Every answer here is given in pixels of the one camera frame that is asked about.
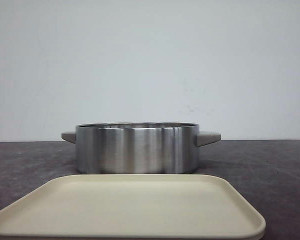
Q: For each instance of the beige rectangular tray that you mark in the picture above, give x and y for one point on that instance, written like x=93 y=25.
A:
x=132 y=207

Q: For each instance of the stainless steel steamer pot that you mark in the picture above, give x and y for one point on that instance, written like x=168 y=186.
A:
x=138 y=147

